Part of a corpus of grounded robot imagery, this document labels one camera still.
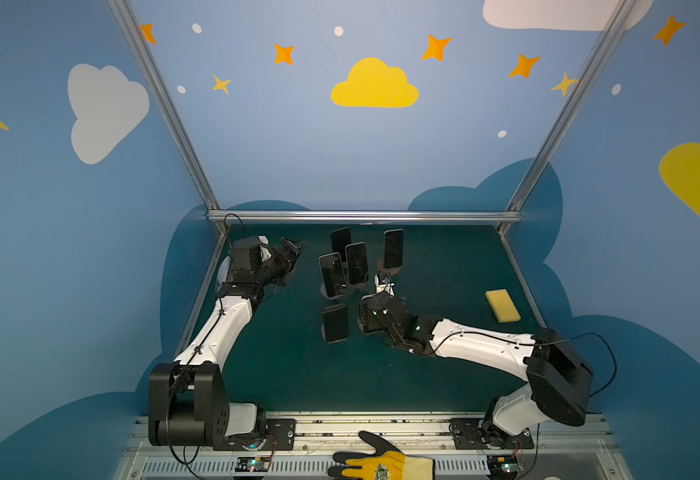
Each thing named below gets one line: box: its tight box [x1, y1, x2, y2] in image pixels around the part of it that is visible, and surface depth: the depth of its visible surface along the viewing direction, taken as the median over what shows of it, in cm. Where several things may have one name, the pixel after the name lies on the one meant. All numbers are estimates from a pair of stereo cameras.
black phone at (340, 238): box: [331, 227, 351, 263], surface depth 102 cm
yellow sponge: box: [485, 288, 521, 323], surface depth 100 cm
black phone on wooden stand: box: [383, 229, 404, 269], surface depth 102 cm
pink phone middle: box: [345, 242, 369, 285], surface depth 98 cm
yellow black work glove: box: [327, 430, 435, 480], surface depth 70 cm
